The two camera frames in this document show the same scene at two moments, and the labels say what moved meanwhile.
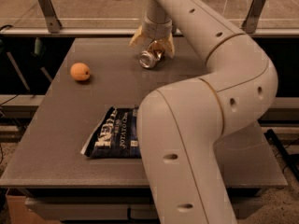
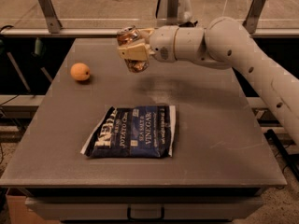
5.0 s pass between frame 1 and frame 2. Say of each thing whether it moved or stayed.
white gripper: moved
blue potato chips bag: stayed
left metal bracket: stayed
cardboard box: stayed
